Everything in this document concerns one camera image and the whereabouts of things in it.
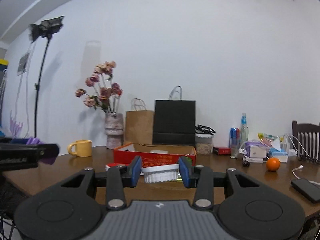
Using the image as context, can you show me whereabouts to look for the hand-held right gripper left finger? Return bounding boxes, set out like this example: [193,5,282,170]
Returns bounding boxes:
[53,155,143,210]

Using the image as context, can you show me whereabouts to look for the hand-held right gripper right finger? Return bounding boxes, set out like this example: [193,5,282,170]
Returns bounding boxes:
[178,156,266,210]

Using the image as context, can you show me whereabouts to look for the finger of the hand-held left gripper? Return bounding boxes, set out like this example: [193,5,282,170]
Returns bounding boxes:
[0,137,28,145]
[27,143,60,158]

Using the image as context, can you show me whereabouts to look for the red cardboard box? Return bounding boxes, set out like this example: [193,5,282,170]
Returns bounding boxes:
[113,143,197,168]

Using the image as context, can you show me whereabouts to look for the white ribbed lid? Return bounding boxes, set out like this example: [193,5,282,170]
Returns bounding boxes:
[141,163,180,184]

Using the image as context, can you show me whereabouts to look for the yellow mug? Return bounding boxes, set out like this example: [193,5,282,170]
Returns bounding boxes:
[67,140,93,158]

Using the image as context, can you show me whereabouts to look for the clear container with black lid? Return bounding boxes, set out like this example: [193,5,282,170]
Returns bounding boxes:
[195,124,216,155]

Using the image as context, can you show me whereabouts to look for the small red flat box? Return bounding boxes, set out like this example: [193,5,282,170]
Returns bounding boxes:
[212,146,231,155]

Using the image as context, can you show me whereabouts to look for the brown paper bag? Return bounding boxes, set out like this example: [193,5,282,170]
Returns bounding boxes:
[125,98,155,146]

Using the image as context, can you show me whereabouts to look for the dark mesh fabric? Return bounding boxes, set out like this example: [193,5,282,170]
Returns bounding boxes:
[0,174,30,240]

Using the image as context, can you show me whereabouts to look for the mottled pink ceramic vase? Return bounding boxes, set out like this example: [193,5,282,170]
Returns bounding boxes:
[104,112,124,149]

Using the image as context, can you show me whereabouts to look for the black paper bag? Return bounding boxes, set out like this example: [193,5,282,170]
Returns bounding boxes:
[152,85,196,146]

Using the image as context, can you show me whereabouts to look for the clear drinking glass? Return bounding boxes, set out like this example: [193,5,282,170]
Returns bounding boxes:
[230,142,241,159]

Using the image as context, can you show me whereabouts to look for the blue drink can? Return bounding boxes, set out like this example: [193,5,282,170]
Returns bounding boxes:
[229,127,241,148]

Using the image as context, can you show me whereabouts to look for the clear plastic water bottle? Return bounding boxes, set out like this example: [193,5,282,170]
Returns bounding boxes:
[239,113,249,147]

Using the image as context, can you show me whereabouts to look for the purple tissue pack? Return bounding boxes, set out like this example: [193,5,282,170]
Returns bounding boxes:
[243,140,269,159]

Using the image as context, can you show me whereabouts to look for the dried pink roses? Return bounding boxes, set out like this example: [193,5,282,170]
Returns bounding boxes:
[75,60,124,114]

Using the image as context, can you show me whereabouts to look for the orange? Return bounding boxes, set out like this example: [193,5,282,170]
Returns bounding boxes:
[266,157,281,172]

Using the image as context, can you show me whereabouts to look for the colourful snack packet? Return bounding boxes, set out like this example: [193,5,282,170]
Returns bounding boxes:
[258,133,278,142]

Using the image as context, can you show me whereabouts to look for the blue tissue box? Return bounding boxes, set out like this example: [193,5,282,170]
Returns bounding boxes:
[268,139,288,163]

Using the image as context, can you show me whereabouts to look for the black studio light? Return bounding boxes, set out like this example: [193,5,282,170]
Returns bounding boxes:
[28,15,65,43]

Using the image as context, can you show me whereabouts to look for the black power bank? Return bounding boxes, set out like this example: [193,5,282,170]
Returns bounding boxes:
[290,177,320,204]

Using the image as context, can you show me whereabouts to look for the dark wooden chair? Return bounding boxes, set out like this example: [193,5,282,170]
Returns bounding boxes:
[291,120,320,162]

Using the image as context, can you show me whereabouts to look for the purple wall sticker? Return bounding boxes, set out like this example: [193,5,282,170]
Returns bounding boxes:
[9,110,25,138]

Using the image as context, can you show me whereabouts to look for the grey wall poster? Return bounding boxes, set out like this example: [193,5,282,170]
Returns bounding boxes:
[17,52,31,77]

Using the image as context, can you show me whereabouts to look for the white plug cable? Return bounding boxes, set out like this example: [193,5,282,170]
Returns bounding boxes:
[292,164,320,186]

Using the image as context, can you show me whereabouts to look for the white charging cable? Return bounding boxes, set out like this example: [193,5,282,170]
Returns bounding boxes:
[281,134,320,164]

